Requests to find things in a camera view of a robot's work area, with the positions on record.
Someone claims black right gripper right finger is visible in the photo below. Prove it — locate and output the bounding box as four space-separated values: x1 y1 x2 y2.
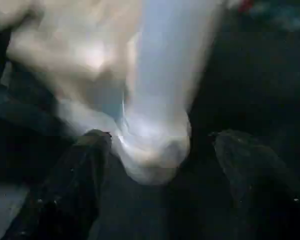
209 128 300 240

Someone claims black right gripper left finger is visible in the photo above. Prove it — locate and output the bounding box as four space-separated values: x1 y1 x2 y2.
19 128 113 240

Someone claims white plastic table top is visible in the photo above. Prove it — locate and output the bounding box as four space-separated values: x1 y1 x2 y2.
0 0 193 187

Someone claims white plastic table leg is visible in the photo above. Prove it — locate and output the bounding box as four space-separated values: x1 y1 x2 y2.
119 0 229 141

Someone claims black mat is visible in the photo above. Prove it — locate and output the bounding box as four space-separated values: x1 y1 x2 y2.
0 0 300 240

